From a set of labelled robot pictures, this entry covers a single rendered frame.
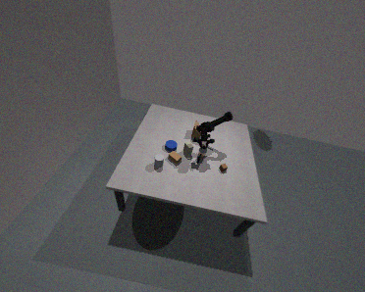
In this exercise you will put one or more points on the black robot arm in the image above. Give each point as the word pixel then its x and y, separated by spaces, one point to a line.
pixel 209 126

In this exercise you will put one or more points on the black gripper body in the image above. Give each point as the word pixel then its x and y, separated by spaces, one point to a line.
pixel 197 139

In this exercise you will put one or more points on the brown cube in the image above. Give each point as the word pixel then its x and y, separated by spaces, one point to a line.
pixel 223 167

